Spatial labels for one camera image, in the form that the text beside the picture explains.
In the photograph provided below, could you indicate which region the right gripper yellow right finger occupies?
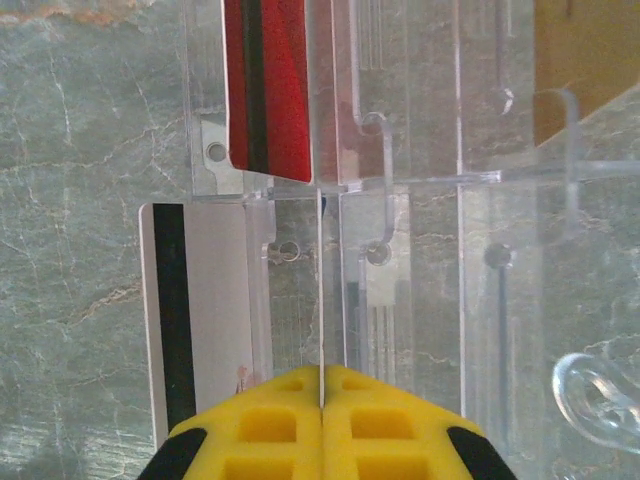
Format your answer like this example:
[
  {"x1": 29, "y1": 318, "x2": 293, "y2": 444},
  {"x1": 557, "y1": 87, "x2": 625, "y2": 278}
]
[{"x1": 323, "y1": 364, "x2": 516, "y2": 480}]

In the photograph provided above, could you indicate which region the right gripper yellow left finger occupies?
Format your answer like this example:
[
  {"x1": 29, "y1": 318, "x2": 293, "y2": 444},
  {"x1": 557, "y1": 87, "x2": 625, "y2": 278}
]
[{"x1": 149, "y1": 364, "x2": 322, "y2": 480}]

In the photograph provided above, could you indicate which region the thin white-edged card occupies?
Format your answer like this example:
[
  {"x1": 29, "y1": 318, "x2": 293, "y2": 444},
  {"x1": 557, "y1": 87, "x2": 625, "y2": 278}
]
[{"x1": 316, "y1": 188, "x2": 328, "y2": 409}]

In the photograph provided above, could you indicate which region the clear acrylic card rack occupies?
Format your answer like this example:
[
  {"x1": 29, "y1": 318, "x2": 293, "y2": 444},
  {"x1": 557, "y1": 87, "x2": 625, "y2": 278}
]
[{"x1": 180, "y1": 0, "x2": 640, "y2": 480}]

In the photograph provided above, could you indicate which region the yellow card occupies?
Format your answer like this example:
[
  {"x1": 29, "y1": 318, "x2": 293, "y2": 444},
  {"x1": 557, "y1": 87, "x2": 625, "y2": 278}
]
[{"x1": 533, "y1": 0, "x2": 640, "y2": 147}]

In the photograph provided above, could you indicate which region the white card with black stripe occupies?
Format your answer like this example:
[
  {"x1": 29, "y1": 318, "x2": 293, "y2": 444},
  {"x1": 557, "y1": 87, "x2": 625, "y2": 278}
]
[{"x1": 138, "y1": 202, "x2": 274, "y2": 451}]

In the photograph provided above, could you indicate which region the red card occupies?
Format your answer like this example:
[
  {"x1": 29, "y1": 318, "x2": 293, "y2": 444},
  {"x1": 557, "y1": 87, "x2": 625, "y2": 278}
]
[{"x1": 222, "y1": 0, "x2": 315, "y2": 185}]

